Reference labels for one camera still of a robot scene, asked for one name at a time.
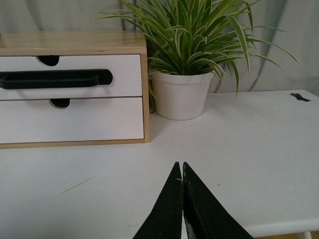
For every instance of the black drawer handle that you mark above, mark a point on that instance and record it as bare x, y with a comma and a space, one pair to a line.
55, 79

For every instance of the white drawer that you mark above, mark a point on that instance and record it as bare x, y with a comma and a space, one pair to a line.
125, 70
84, 119

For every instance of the thin wooden toothpick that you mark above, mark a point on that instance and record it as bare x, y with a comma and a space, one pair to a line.
76, 185

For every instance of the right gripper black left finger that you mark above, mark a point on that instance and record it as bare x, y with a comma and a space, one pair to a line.
165, 218

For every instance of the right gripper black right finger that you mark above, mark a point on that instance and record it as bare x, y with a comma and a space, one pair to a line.
204, 216

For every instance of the black tape scrap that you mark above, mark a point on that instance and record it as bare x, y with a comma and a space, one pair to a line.
299, 97

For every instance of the wooden drawer cabinet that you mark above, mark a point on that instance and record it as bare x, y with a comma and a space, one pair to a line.
49, 46

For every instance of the green striped spider plant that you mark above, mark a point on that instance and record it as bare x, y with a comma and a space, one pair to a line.
192, 37

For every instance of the white plastic plant pot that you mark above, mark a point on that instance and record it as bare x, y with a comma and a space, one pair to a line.
179, 97

